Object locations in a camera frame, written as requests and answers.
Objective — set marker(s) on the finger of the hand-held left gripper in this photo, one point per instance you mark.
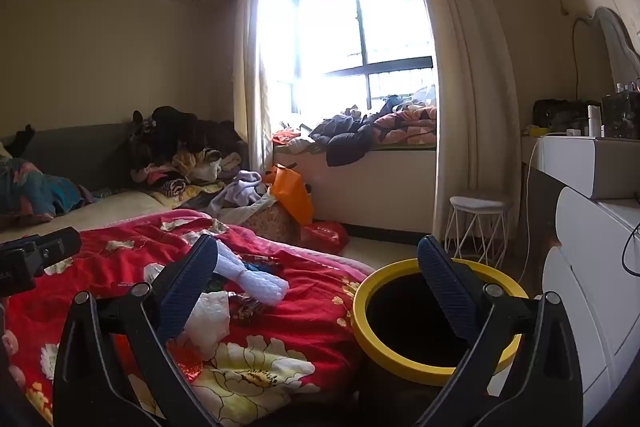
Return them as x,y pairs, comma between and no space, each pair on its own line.
57,249

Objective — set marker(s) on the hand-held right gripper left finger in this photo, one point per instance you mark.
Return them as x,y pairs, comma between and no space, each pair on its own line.
186,294

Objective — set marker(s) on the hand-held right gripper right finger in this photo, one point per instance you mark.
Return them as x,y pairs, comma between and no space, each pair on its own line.
445,292

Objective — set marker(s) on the yellow rimmed trash bin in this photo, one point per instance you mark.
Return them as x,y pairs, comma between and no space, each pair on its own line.
361,307

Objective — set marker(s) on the beige bed sheet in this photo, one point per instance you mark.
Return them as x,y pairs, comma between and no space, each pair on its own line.
100,214

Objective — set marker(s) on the teal floral cloth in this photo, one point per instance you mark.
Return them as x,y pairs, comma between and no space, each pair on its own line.
35,187

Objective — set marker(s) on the blue cloth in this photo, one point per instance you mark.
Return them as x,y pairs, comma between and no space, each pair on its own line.
257,266

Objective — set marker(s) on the grey bed headboard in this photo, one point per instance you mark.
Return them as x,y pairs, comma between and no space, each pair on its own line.
75,152

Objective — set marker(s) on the floral storage box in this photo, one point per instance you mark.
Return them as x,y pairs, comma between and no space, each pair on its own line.
270,222

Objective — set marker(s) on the small black cloth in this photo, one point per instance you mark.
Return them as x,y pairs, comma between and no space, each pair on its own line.
22,139

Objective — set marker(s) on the lavender cloth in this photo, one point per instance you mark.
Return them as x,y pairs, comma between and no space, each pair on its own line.
240,192

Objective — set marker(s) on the white window seat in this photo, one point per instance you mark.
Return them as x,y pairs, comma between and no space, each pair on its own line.
390,187

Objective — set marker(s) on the red floral blanket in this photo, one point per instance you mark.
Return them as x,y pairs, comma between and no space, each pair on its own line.
300,332

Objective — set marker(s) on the red plastic bag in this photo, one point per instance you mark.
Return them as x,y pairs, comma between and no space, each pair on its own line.
325,234

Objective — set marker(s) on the orange bag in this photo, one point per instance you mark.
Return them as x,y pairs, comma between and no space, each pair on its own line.
290,194

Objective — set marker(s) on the white drawer cabinet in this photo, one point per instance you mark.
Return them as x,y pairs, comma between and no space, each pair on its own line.
590,232

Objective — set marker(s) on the pile of clothes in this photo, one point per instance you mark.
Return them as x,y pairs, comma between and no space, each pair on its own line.
170,132

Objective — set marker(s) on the orange patterned quilt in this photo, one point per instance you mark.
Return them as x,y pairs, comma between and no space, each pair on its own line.
407,127

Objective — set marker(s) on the white vanity table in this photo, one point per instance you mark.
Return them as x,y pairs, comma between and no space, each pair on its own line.
565,162

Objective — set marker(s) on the black jacket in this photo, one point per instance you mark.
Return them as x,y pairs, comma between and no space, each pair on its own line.
345,142

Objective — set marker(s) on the yellow box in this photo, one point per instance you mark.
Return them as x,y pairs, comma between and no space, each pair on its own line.
533,131

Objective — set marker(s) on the orange packet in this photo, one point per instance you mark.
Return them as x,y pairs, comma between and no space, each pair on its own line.
285,137

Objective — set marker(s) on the black bag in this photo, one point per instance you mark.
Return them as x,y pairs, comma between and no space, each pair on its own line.
557,114

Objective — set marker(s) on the wide cream curtain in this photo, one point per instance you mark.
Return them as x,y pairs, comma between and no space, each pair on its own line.
465,82

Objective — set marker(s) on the white bottle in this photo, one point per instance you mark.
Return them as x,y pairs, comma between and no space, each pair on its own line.
594,122

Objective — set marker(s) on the narrow cream curtain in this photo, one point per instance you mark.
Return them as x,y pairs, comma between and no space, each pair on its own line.
250,72

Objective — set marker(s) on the clear organizer box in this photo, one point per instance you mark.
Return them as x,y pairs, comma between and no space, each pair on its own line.
622,117

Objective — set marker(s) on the window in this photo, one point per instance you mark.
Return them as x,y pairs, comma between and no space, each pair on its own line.
350,32

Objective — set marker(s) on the wavy edged mirror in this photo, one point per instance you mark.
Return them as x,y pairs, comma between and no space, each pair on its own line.
617,52

